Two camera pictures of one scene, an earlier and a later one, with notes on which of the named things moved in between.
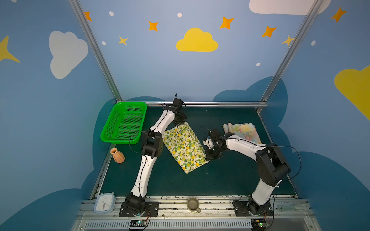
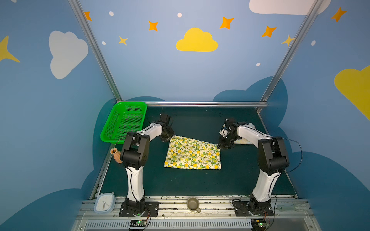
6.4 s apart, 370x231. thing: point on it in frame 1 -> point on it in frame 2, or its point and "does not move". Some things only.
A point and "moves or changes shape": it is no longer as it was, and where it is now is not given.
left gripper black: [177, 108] -> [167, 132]
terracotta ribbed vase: [118, 156] does not move
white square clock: [105, 203] does not move
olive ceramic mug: [193, 204] does not move
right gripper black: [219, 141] -> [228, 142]
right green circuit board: [258, 224] does not move
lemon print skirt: [184, 147] moves or changes shape
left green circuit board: [138, 223] does not move
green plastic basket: [125, 125] does not move
